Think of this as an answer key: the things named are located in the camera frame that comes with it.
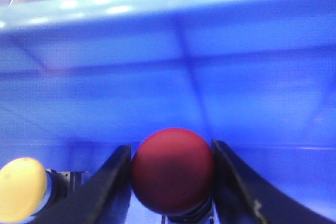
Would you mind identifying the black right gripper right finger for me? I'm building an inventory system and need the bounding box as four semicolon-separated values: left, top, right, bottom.
212;139;333;223

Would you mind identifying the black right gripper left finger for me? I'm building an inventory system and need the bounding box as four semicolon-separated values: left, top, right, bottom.
32;145;131;223

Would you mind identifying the red mushroom push button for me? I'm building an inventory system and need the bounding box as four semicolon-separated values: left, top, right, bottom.
131;127;215;217

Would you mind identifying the yellow mushroom push button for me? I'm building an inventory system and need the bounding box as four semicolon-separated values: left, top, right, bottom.
1;157;87;223

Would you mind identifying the right blue plastic bin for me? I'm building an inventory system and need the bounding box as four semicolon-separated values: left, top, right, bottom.
1;0;335;220

